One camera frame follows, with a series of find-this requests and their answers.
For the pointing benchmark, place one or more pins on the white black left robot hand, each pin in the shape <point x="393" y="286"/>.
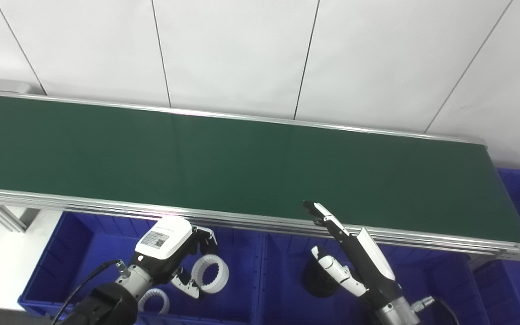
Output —
<point x="163" y="241"/>

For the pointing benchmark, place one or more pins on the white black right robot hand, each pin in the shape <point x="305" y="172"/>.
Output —
<point x="370" y="262"/>

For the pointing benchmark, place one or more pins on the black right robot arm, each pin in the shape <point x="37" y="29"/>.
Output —
<point x="397" y="313"/>

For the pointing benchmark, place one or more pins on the black round part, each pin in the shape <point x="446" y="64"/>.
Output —
<point x="319" y="282"/>

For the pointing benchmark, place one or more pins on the green conveyor belt aluminium frame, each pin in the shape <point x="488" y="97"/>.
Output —
<point x="242" y="167"/>

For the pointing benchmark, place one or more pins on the aluminium conveyor leg frame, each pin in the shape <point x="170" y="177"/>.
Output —
<point x="5" y="216"/>

